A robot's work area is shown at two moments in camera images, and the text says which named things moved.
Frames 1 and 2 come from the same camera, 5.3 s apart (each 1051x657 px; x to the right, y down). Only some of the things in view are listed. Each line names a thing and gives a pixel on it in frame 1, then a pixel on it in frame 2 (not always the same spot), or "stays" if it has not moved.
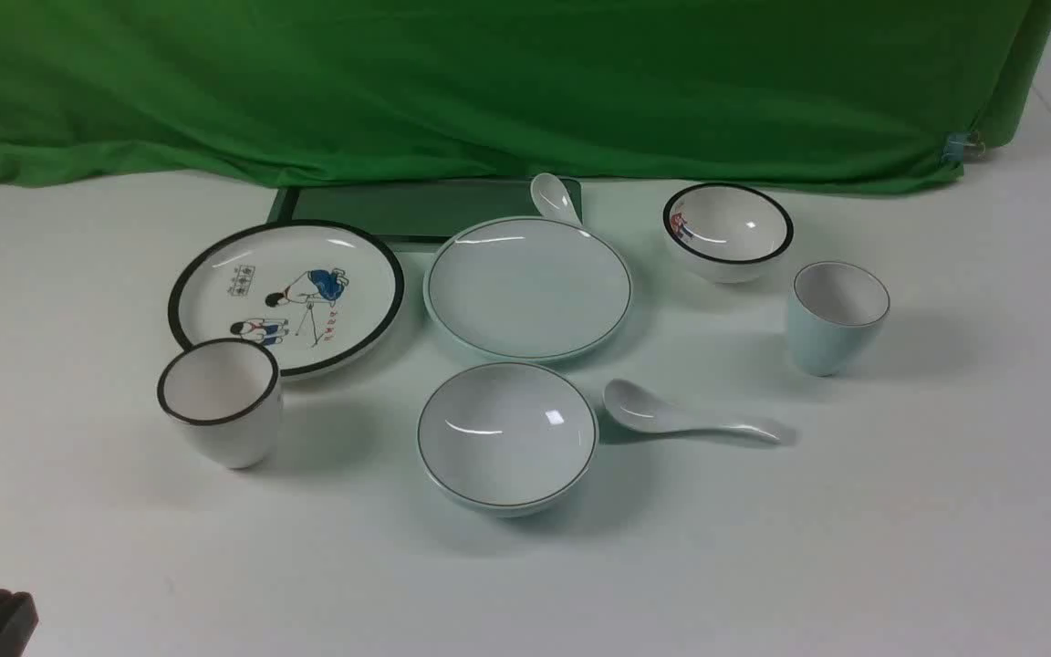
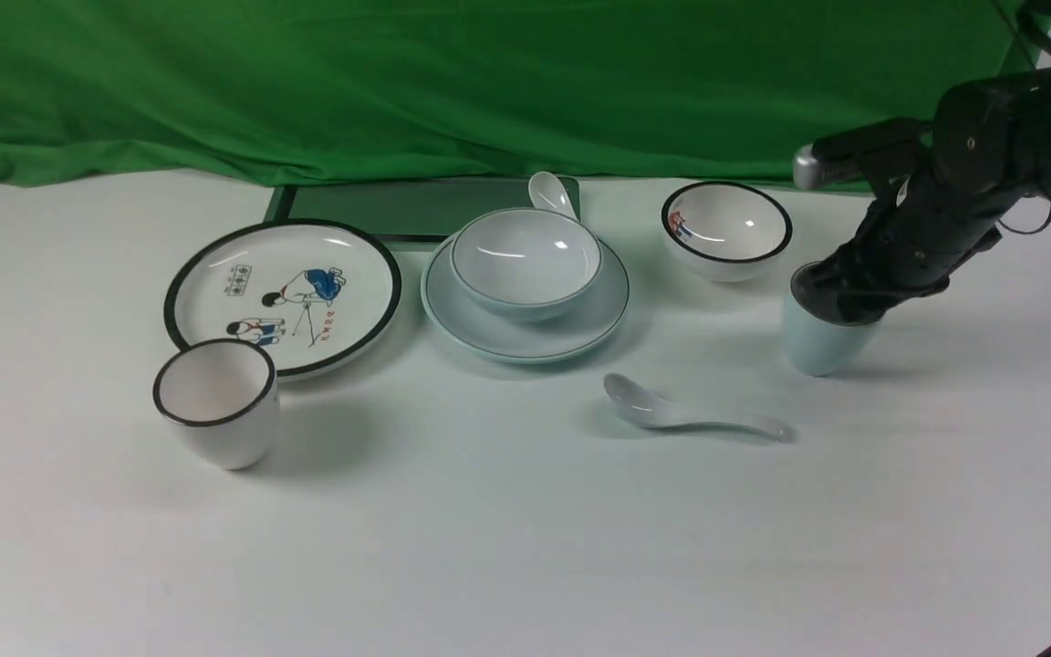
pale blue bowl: [505, 439] → [526, 264]
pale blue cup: [836, 311] stays
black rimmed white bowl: [726, 233] stays
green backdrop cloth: [786, 94] stays
